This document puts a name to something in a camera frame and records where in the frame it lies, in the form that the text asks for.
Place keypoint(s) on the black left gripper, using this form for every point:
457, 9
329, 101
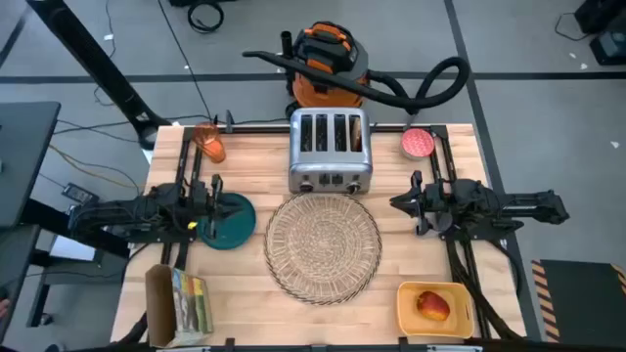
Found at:
212, 210

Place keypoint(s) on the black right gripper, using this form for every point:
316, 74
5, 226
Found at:
428, 205

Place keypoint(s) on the teal round plate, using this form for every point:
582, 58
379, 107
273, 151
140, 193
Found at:
239, 230

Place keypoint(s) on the orange plastic tumbler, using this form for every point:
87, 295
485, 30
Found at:
210, 144

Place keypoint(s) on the brown toast slice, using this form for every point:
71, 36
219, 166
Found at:
356, 134

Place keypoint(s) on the panda cereal box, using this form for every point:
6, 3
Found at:
188, 303

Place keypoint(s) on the red apple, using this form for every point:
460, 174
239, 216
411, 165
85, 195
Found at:
433, 305

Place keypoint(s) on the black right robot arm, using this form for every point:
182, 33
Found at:
489, 205

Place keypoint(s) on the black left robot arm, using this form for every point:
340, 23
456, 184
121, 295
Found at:
147, 210

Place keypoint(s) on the silver four-slot toaster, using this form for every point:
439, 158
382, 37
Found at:
330, 166

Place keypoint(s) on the round woven straw placemat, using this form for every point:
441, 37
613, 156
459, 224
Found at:
323, 249

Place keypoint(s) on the yellow plastic bin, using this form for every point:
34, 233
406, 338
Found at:
411, 313

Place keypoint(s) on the orange shop vacuum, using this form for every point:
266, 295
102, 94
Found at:
327, 73

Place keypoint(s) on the black power adapter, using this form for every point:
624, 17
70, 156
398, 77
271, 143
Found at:
78, 193

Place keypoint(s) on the white paper sheet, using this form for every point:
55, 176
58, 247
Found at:
73, 249

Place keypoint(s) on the black side stand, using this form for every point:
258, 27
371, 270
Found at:
49, 217

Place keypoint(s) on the hazard striped floor mat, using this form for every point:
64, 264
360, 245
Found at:
582, 303

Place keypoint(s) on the dark grey desk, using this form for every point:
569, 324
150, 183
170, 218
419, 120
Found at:
24, 161

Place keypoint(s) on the person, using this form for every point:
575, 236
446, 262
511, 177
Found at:
3, 308

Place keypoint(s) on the black floor equipment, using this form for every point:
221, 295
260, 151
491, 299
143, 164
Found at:
606, 34

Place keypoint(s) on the black aluminium rig frame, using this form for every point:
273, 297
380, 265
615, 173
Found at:
264, 129

